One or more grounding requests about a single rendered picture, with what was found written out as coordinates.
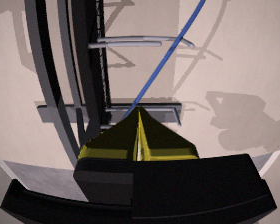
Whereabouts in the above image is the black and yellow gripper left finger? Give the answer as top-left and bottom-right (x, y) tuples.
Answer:
(78, 106), (139, 161)

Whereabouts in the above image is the blue cable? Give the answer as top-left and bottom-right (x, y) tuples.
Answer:
(122, 0), (206, 120)

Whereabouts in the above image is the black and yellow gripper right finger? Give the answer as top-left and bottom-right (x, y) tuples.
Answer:
(139, 106), (199, 161)

